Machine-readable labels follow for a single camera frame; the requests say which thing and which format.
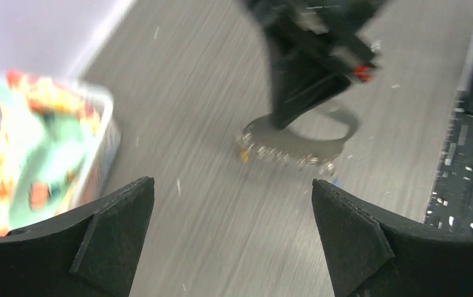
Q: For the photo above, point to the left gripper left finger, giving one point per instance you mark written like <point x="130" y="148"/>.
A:
<point x="92" y="250"/>

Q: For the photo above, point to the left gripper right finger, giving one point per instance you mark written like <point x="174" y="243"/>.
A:
<point x="371" y="251"/>

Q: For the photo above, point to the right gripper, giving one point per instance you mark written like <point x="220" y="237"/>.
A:
<point x="314" y="51"/>

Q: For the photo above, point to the metal key organizer plate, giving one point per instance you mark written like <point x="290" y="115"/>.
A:
<point x="267" y="142"/>

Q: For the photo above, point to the yellow tagged key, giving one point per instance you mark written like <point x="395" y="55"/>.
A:
<point x="244" y="155"/>

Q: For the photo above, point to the blue tagged key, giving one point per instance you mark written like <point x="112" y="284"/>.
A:
<point x="335" y="181"/>

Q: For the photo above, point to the white plastic basket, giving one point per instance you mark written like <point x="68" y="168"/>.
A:
<point x="95" y="171"/>

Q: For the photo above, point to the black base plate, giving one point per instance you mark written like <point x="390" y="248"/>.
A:
<point x="470" y="143"/>

